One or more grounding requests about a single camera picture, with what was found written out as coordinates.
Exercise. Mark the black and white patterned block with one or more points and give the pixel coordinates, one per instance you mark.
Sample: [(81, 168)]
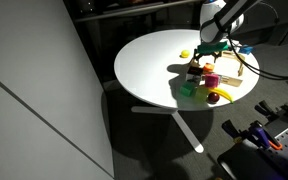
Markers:
[(194, 74)]

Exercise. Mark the white round table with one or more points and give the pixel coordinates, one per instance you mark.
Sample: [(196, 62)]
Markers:
[(150, 68)]

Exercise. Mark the orange building block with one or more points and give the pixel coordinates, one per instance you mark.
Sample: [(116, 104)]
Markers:
[(208, 68)]

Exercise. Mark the wooden tray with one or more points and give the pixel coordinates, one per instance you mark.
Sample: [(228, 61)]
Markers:
[(228, 67)]

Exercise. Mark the yellow ball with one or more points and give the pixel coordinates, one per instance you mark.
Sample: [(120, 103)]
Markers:
[(185, 54)]

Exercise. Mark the blue cube block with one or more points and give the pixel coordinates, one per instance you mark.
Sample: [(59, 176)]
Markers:
[(246, 50)]

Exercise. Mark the black cart top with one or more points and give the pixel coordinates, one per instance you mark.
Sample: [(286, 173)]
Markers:
[(245, 161)]

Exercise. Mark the pink cube block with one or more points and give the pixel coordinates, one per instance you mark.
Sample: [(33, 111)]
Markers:
[(212, 80)]

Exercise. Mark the yellow-green cube block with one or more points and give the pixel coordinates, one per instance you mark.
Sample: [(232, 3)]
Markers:
[(201, 94)]

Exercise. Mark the yellow banana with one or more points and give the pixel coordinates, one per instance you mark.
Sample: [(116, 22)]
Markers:
[(222, 93)]

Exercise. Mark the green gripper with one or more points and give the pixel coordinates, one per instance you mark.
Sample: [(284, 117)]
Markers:
[(205, 48)]

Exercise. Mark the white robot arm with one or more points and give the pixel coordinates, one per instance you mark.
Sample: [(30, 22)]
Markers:
[(217, 20)]

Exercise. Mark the green cube block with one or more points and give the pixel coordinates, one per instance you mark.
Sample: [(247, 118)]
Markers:
[(188, 89)]

